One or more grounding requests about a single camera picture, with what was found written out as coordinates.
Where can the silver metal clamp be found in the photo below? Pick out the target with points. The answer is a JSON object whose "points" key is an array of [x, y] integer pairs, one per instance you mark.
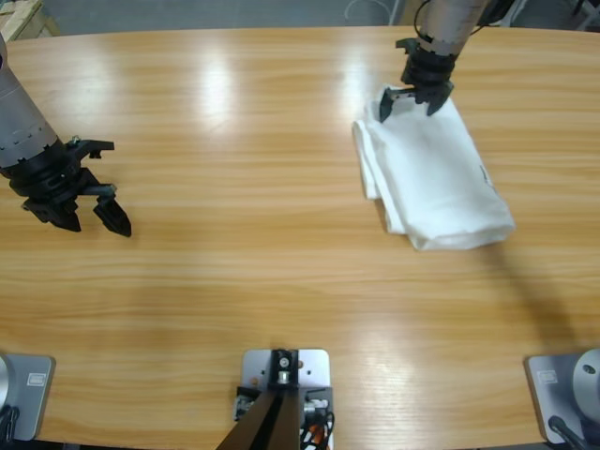
{"points": [[316, 407], [241, 405]]}

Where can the grey metal stand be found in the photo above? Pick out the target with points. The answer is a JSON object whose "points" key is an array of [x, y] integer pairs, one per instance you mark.
{"points": [[587, 11]]}

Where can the stacked wooden boards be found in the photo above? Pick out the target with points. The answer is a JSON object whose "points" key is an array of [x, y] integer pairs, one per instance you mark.
{"points": [[19, 19]]}

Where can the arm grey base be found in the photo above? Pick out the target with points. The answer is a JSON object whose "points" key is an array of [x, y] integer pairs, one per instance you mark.
{"points": [[548, 398], [28, 398]]}

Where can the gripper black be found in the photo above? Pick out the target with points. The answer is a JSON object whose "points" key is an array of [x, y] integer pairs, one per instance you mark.
{"points": [[429, 70], [51, 183]]}

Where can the grey chair leg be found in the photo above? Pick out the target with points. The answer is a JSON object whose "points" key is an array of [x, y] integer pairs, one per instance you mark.
{"points": [[515, 11]]}

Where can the white mounting block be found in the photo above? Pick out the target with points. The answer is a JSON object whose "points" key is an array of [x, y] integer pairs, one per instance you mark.
{"points": [[316, 363]]}

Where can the brown cardboard box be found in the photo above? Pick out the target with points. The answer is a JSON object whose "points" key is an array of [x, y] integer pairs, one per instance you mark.
{"points": [[408, 9]]}

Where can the dark camera post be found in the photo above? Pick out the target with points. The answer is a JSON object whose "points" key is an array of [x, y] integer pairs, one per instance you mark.
{"points": [[262, 426]]}

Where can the white t-shirt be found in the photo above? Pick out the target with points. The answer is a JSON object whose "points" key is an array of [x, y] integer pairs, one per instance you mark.
{"points": [[431, 178]]}

